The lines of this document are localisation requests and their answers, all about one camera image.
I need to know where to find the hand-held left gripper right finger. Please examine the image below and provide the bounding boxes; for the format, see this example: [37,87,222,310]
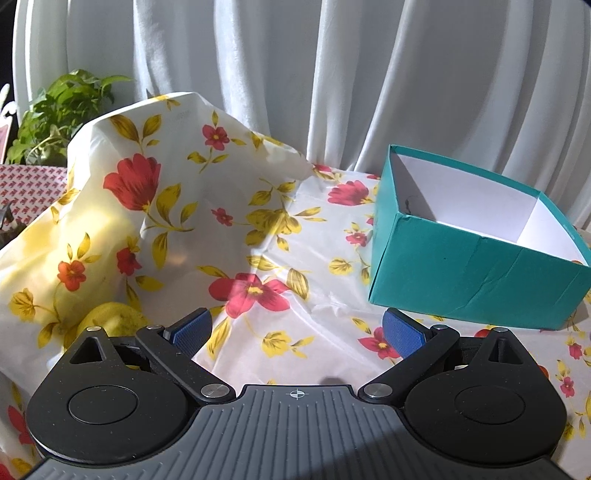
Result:
[360,308,541,407]

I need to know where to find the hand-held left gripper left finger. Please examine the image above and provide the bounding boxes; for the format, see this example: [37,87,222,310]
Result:
[69,308,236,407]

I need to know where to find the yellow green guava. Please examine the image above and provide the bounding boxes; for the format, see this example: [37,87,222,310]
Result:
[76,301,154,371]

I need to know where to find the teal cardboard box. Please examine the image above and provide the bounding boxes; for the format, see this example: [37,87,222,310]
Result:
[368,144,591,331]

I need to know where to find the floral plastic tablecloth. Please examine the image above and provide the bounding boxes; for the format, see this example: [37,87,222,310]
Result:
[0,91,591,480]

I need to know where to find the red patterned cloth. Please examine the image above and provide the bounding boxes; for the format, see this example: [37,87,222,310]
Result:
[0,164,71,223]

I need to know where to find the green leafy plant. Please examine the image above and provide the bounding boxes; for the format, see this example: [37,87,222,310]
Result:
[4,69,134,166]

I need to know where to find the white curtain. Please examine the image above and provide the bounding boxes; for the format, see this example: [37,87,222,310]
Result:
[14,0,591,232]

